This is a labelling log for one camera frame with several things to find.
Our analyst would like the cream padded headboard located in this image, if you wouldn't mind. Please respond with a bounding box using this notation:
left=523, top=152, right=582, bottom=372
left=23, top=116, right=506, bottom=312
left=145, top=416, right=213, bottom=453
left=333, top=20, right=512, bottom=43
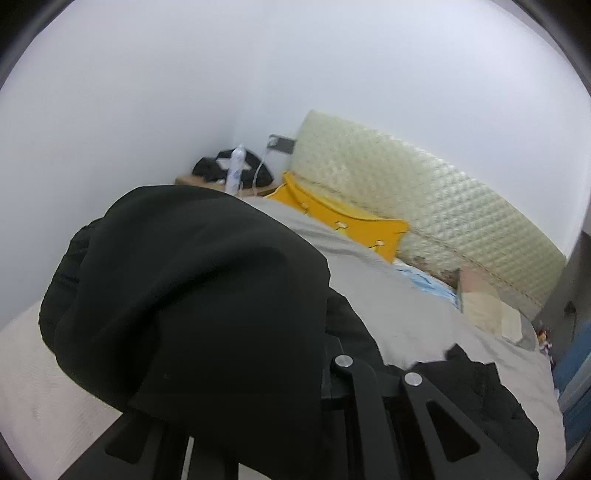
left=288, top=109, right=568, bottom=320

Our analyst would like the yellow pillow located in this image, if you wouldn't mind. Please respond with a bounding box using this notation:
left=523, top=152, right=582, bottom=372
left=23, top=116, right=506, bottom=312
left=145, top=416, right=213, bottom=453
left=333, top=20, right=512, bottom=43
left=268, top=172, right=411, bottom=264

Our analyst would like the white charging cable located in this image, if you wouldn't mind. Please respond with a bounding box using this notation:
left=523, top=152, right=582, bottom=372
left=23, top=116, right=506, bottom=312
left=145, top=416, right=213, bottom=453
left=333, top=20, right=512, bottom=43
left=252, top=136, right=279, bottom=197

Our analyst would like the grey cabinet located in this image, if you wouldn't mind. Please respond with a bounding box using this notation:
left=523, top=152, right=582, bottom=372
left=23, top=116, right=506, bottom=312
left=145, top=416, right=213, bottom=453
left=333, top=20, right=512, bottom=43
left=530, top=228, right=591, bottom=370

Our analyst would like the beige pillow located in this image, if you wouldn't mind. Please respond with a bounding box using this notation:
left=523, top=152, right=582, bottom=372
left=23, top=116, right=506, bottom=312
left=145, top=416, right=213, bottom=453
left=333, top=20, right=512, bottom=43
left=457, top=268, right=537, bottom=348

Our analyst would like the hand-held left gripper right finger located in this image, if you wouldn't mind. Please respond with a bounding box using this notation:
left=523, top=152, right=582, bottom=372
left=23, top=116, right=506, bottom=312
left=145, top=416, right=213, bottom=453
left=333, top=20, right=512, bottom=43
left=322, top=336, right=536, bottom=480

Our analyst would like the black and white bag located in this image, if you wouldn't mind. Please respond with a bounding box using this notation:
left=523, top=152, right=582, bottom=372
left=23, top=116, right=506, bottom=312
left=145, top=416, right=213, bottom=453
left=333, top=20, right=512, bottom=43
left=191, top=148, right=276, bottom=188

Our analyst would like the blue patterned cloth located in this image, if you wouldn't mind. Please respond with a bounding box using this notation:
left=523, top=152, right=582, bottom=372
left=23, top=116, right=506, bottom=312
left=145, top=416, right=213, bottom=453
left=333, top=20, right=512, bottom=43
left=392, top=262, right=463, bottom=311

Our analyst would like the wooden nightstand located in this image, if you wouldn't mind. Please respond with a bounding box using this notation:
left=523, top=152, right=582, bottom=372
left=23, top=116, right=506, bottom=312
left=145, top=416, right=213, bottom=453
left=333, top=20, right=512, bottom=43
left=174, top=173, right=283, bottom=198

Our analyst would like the white spray bottle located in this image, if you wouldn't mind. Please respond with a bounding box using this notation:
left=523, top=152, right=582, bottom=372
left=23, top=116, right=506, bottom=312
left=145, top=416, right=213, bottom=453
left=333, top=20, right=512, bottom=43
left=224, top=144, right=246, bottom=195

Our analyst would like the grey wall socket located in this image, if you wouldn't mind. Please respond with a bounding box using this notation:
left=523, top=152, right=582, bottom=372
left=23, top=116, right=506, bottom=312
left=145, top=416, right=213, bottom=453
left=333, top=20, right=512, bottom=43
left=268, top=133, right=297, bottom=154

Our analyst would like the black garment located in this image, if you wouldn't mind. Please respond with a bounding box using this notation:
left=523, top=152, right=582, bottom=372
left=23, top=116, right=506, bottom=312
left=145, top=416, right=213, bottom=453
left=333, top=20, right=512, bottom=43
left=39, top=185, right=541, bottom=480

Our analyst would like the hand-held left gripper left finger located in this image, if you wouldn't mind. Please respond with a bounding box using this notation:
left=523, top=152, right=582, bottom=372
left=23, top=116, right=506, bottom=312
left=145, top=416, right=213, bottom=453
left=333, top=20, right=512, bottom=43
left=60, top=412, right=241, bottom=480

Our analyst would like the blue container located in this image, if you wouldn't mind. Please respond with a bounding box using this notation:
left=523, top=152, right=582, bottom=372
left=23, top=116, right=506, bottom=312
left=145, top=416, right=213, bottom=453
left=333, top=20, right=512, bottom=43
left=551, top=339, right=591, bottom=462

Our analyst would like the bed with grey sheet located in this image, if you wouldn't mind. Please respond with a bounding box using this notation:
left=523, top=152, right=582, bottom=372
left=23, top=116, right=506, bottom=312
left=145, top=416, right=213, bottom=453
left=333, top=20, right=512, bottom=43
left=0, top=198, right=568, bottom=480

